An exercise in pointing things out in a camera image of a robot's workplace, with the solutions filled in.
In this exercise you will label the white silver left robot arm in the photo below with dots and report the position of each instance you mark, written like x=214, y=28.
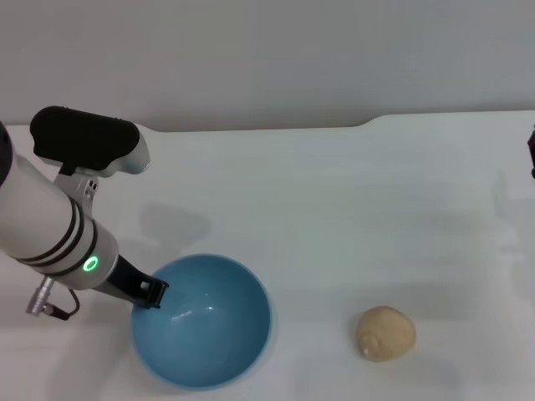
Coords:
x=42, y=221

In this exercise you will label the blue bowl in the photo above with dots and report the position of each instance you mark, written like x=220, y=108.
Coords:
x=209, y=326

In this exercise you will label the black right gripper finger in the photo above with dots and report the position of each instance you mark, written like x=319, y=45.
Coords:
x=532, y=154

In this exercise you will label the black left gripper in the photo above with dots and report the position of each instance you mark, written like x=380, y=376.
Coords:
x=123, y=280

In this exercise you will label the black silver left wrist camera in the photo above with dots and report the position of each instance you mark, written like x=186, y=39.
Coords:
x=83, y=138

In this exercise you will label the beige egg yolk pastry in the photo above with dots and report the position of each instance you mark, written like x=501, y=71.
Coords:
x=386, y=334

